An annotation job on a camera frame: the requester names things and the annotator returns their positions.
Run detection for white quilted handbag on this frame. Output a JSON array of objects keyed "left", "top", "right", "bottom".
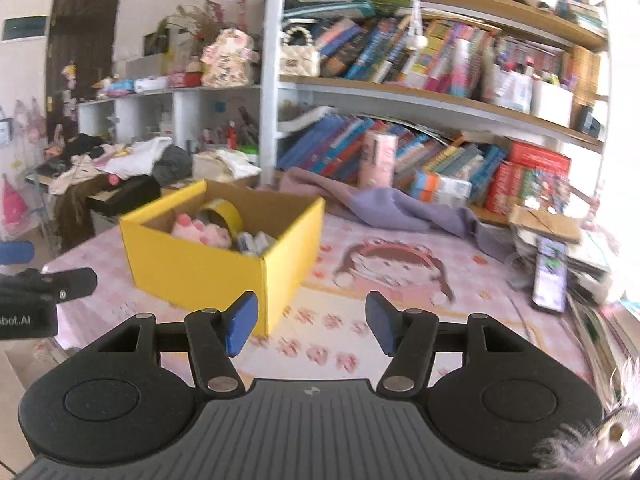
[{"left": 279, "top": 27, "right": 321, "bottom": 78}]

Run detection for white bookshelf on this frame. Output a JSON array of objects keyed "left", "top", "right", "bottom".
[{"left": 260, "top": 0, "right": 613, "bottom": 226}]

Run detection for pink hanging clothes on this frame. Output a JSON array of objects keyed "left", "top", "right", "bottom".
[{"left": 0, "top": 97, "right": 51, "bottom": 241}]

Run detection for dark grey garment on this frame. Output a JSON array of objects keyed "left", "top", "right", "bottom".
[{"left": 152, "top": 145, "right": 196, "bottom": 186}]

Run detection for white open book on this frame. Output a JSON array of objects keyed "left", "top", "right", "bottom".
[{"left": 277, "top": 106, "right": 341, "bottom": 136}]

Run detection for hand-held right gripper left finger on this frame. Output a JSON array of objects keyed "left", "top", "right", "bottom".
[{"left": 95, "top": 290, "right": 260, "bottom": 395}]

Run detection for stack of books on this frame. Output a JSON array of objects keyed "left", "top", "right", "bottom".
[{"left": 567, "top": 290, "right": 640, "bottom": 401}]

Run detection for orange and white box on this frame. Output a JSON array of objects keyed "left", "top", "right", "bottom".
[{"left": 410, "top": 170, "right": 473, "bottom": 206}]

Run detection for white garment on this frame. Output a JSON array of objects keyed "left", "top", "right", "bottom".
[{"left": 97, "top": 137, "right": 173, "bottom": 178}]

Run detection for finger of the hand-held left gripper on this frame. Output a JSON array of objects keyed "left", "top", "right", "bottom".
[
  {"left": 0, "top": 266, "right": 99, "bottom": 307},
  {"left": 0, "top": 240, "right": 37, "bottom": 267}
]

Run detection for dark wooden door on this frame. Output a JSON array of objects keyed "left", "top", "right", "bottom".
[{"left": 47, "top": 0, "right": 126, "bottom": 146}]

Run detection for clear pen holder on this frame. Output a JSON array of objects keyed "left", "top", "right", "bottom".
[{"left": 492, "top": 67, "right": 533, "bottom": 113}]

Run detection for pile of papers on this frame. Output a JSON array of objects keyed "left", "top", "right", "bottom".
[{"left": 510, "top": 225, "right": 613, "bottom": 306}]

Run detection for pink cylindrical box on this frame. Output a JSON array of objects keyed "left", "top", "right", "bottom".
[{"left": 357, "top": 130, "right": 399, "bottom": 188}]

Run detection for small black box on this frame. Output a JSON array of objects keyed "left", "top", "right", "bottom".
[{"left": 575, "top": 105, "right": 601, "bottom": 136}]

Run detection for brown garment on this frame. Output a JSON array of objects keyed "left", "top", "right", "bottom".
[{"left": 52, "top": 180, "right": 116, "bottom": 251}]

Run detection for white cubby shelf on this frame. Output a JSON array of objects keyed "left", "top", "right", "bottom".
[{"left": 77, "top": 85, "right": 263, "bottom": 161}]

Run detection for pink floral bag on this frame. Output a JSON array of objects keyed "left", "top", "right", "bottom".
[{"left": 201, "top": 28, "right": 261, "bottom": 88}]

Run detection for yellow cardboard box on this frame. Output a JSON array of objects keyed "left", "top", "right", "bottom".
[{"left": 118, "top": 178, "right": 327, "bottom": 338}]

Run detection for brown paper envelope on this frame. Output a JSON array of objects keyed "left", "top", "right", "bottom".
[{"left": 509, "top": 206, "right": 583, "bottom": 243}]

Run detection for dried flower bunch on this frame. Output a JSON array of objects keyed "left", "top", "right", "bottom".
[{"left": 175, "top": 0, "right": 226, "bottom": 46}]

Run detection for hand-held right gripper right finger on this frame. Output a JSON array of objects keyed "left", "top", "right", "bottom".
[{"left": 365, "top": 290, "right": 536, "bottom": 395}]

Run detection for red thick dictionaries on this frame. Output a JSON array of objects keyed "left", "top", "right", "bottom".
[{"left": 485, "top": 141, "right": 572, "bottom": 216}]

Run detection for black smartphone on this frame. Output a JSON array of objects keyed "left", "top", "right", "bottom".
[{"left": 531, "top": 237, "right": 570, "bottom": 313}]

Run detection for white packet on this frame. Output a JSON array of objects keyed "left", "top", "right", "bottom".
[{"left": 132, "top": 76, "right": 171, "bottom": 93}]

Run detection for pink pig plush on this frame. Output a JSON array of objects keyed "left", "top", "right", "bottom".
[{"left": 171, "top": 212, "right": 233, "bottom": 250}]

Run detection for blue pink wipes packet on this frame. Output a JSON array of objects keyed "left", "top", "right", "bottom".
[{"left": 102, "top": 78, "right": 136, "bottom": 97}]

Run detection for pink checked tablecloth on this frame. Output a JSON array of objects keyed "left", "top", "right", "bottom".
[{"left": 42, "top": 210, "right": 601, "bottom": 391}]

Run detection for red and cream ornament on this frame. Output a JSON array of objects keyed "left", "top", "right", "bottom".
[{"left": 170, "top": 57, "right": 203, "bottom": 88}]

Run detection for purple cloth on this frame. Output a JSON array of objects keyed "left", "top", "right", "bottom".
[{"left": 277, "top": 167, "right": 516, "bottom": 261}]

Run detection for white pompom charm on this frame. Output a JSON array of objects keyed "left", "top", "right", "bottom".
[{"left": 407, "top": 0, "right": 429, "bottom": 52}]

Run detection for white pen holder box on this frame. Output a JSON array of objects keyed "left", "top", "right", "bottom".
[{"left": 530, "top": 77, "right": 574, "bottom": 128}]

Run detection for tan book stack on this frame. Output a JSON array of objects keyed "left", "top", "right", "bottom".
[{"left": 570, "top": 45, "right": 603, "bottom": 111}]

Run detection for row of colourful books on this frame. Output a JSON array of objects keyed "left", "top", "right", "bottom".
[
  {"left": 276, "top": 112, "right": 508, "bottom": 201},
  {"left": 315, "top": 15, "right": 501, "bottom": 98}
]

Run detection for yellow tape roll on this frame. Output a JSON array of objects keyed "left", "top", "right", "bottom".
[{"left": 196, "top": 199, "right": 244, "bottom": 236}]

